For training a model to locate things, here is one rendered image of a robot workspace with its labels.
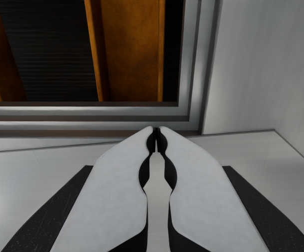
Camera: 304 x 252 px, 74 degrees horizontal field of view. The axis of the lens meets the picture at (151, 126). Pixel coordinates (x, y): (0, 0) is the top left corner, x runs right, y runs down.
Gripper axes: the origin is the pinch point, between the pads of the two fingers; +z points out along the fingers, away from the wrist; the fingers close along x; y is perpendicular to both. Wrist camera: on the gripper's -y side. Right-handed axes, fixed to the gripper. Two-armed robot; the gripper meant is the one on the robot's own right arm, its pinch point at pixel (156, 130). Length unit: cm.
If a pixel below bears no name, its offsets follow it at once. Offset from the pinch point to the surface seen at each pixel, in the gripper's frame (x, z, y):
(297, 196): 11.3, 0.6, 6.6
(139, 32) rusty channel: -1.9, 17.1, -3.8
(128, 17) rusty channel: -3.2, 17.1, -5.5
